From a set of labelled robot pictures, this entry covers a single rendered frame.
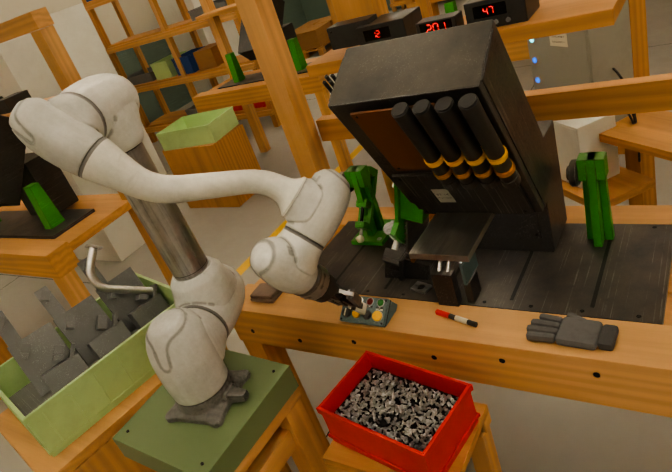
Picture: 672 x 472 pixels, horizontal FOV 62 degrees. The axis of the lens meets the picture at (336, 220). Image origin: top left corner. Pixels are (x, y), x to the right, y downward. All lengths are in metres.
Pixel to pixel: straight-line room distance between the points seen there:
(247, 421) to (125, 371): 0.64
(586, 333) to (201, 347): 0.91
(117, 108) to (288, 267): 0.53
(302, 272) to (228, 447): 0.49
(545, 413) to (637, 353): 1.12
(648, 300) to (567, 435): 0.99
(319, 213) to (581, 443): 1.53
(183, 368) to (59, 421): 0.64
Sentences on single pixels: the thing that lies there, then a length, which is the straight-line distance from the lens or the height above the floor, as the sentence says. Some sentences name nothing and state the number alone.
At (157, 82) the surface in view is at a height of 0.83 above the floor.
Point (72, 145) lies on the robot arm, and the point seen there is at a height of 1.68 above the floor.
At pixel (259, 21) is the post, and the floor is 1.69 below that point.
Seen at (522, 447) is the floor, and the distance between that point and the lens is 2.42.
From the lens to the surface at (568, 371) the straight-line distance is 1.47.
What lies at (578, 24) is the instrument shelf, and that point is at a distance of 1.54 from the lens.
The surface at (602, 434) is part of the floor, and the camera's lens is 2.44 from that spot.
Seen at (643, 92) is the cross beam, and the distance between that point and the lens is 1.81.
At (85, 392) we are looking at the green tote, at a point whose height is 0.90.
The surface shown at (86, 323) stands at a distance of 2.23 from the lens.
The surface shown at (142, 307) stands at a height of 0.92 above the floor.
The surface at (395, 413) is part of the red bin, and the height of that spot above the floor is 0.87.
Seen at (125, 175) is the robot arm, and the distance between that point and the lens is 1.25.
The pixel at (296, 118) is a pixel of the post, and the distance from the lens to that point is 2.15.
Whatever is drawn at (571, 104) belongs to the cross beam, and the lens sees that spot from 1.84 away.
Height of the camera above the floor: 1.90
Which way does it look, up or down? 26 degrees down
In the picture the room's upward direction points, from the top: 20 degrees counter-clockwise
